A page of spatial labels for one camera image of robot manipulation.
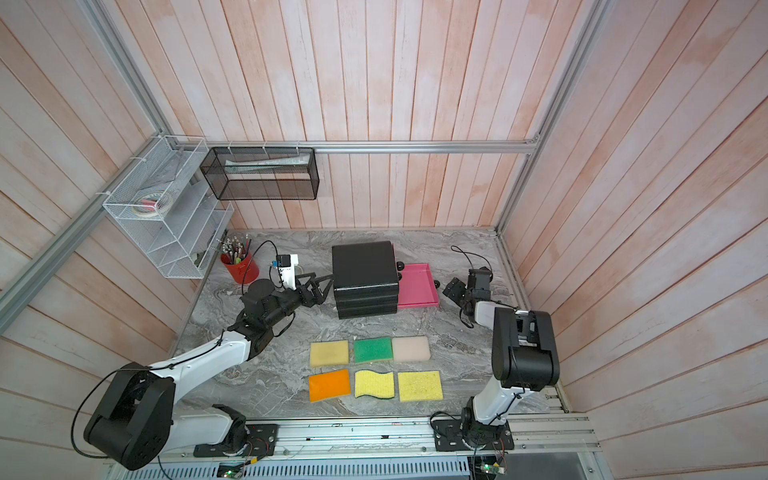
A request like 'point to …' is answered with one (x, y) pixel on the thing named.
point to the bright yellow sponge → (419, 386)
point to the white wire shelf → (182, 242)
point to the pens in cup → (236, 250)
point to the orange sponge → (328, 385)
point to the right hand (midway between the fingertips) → (455, 287)
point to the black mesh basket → (262, 173)
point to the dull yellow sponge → (329, 353)
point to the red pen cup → (246, 271)
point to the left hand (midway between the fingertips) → (326, 279)
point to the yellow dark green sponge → (369, 382)
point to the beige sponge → (412, 348)
